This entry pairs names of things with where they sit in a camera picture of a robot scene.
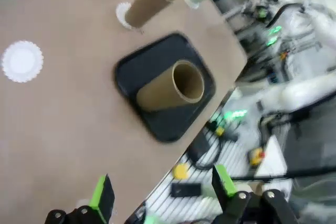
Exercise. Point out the black power brick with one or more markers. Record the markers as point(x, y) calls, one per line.
point(199, 145)

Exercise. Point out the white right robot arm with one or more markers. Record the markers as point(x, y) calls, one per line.
point(323, 24)

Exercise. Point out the red yellow emergency stop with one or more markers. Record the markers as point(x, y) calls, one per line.
point(256, 155)

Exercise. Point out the black plastic tray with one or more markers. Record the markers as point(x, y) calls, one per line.
point(162, 127)

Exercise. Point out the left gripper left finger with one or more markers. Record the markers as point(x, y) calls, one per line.
point(101, 200)

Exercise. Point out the tall brown cup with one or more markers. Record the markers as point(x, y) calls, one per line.
point(149, 3)
point(157, 95)

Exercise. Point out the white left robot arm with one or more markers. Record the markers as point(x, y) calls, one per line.
point(302, 93)

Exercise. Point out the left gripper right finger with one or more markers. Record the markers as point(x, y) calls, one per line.
point(223, 182)

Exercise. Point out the small yellow block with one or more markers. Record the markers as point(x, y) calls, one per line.
point(219, 131)

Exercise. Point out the round yellow button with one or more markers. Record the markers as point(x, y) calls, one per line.
point(181, 171)

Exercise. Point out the flat black box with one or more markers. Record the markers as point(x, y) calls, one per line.
point(186, 190)

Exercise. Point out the white box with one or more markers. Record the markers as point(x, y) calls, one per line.
point(273, 155)

